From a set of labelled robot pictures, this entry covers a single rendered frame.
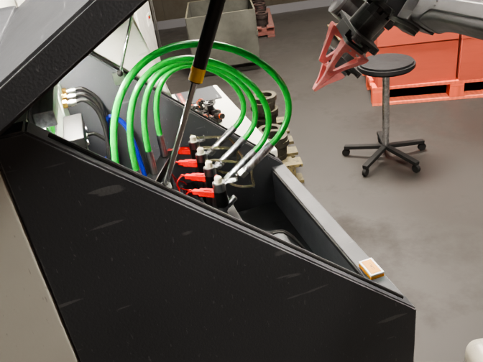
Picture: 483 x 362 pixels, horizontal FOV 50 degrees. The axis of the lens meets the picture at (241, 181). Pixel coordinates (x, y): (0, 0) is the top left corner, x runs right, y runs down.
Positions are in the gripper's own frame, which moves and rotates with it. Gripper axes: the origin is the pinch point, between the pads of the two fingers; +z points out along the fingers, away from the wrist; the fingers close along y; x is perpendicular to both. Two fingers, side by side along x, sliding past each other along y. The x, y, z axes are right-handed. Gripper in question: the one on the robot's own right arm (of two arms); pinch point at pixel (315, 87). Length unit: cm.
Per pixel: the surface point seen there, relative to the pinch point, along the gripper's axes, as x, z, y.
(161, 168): 3.9, 37.7, 17.4
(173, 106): -11.0, 28.1, 21.6
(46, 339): 61, 43, 29
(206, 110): -54, 37, 4
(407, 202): -127, 35, -138
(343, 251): 26.2, 20.0, -20.2
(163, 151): -1.9, 36.2, 18.3
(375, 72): -170, -5, -87
